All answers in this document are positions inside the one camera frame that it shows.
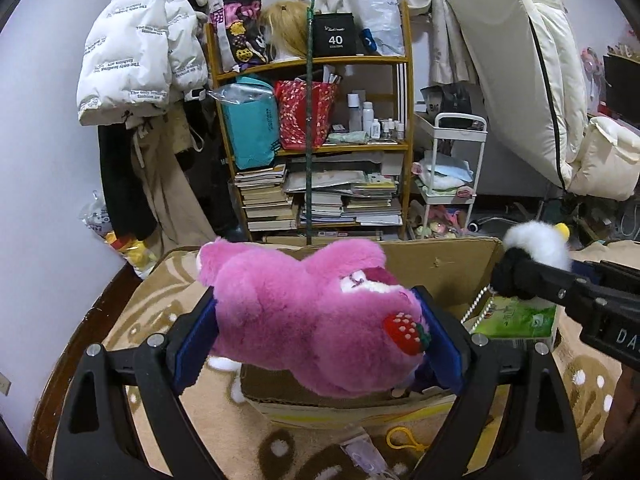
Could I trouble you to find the teal bag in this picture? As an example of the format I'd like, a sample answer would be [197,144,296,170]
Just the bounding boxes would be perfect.
[220,77,281,171]

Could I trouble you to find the tangle of cables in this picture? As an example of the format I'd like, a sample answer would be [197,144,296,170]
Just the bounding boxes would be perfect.
[542,195,640,251]

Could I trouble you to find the purple doll plush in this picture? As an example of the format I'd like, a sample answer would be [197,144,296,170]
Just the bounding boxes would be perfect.
[395,360,441,398]

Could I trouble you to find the printed cardboard box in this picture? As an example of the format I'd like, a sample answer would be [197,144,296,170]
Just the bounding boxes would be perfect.
[240,236,561,431]

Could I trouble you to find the brown flower pattern blanket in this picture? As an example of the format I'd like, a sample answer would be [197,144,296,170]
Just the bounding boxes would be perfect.
[45,242,640,480]

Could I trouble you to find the black box with white print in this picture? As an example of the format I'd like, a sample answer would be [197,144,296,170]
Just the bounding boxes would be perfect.
[312,11,357,57]

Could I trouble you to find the dark wooden bed frame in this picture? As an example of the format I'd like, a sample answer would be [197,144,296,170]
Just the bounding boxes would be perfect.
[27,260,141,461]

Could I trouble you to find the clear plastic bag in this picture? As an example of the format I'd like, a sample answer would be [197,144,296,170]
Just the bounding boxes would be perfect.
[207,82,276,106]

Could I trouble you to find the group of small cosmetic bottles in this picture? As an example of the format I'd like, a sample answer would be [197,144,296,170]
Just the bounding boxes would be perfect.
[346,91,408,141]

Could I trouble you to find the white mattress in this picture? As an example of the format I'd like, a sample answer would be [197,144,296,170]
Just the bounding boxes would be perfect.
[445,0,640,203]

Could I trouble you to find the white bead chain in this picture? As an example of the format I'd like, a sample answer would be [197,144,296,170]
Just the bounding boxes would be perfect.
[460,282,496,333]

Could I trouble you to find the pile of booklets and papers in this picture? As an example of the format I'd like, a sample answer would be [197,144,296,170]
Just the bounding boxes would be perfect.
[285,152,406,228]

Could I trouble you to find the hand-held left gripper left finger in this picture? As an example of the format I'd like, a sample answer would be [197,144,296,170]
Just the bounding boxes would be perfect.
[52,285,226,480]

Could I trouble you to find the white and black fluffy plush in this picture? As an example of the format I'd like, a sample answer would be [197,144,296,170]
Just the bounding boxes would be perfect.
[492,220,573,303]

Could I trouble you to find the clear plastic packet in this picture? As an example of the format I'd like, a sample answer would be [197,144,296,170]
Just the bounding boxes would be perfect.
[340,437,396,480]

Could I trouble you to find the pink desk fan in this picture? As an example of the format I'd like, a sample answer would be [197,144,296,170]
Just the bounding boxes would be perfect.
[580,47,603,111]

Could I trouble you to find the red patterned bag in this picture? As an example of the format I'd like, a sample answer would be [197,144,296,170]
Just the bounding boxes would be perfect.
[274,79,341,152]

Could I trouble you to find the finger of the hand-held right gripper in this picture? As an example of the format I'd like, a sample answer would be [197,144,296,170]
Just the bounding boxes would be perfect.
[570,259,640,306]
[512,259,621,311]

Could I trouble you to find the white translucent plastic bag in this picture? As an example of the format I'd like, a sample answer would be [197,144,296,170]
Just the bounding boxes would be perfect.
[350,0,406,58]

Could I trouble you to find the white trolley cart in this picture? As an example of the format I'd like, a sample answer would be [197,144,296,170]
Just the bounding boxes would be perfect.
[412,112,488,241]

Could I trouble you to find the black hanging coat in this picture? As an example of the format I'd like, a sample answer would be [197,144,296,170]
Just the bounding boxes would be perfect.
[97,120,158,241]

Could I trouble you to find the yellow keychain loop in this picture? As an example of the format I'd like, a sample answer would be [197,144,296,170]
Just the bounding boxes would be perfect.
[386,426,431,461]

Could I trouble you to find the black cartoon print bag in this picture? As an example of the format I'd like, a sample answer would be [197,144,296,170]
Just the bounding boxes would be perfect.
[209,0,273,73]

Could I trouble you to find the beige hanging trousers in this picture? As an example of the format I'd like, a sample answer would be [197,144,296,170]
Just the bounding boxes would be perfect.
[131,105,221,248]

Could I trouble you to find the stack of old books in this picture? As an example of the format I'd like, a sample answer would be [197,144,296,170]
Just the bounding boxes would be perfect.
[234,162,301,233]

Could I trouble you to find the yellow plush toy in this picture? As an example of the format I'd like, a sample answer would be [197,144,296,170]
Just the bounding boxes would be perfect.
[106,230,151,276]

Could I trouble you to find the green tissue pack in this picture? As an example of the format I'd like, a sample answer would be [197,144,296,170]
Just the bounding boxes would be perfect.
[472,295,558,348]

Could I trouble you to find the pink toys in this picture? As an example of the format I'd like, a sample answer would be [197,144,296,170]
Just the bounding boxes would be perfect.
[410,202,476,240]

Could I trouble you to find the black monitor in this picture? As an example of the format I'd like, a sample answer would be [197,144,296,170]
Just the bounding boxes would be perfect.
[602,52,640,128]

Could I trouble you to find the person's right forearm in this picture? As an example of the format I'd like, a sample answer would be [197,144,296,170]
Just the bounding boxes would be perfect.
[604,360,640,443]

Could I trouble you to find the light blue folded cloth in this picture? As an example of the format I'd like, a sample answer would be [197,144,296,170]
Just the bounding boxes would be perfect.
[417,157,473,191]

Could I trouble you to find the pink bear plush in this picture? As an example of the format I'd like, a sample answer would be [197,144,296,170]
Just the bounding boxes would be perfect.
[196,237,436,396]

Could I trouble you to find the plastic bag with panda toy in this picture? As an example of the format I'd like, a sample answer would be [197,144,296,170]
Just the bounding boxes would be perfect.
[79,191,115,235]

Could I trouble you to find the blonde wig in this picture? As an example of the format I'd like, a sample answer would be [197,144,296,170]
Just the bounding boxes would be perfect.
[260,1,313,63]

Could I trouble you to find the wooden shelf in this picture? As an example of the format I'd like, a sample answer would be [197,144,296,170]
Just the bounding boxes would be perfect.
[205,0,416,243]

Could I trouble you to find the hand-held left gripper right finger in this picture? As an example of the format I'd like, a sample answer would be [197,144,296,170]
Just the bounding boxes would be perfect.
[410,285,586,480]

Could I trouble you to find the white puffer jacket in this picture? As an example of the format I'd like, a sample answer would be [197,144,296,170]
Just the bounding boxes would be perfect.
[76,0,210,127]

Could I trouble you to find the pale green cloth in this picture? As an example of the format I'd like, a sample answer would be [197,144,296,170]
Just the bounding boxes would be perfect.
[327,130,368,145]

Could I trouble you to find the green pole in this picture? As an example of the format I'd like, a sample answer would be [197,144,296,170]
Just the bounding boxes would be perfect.
[304,0,318,246]

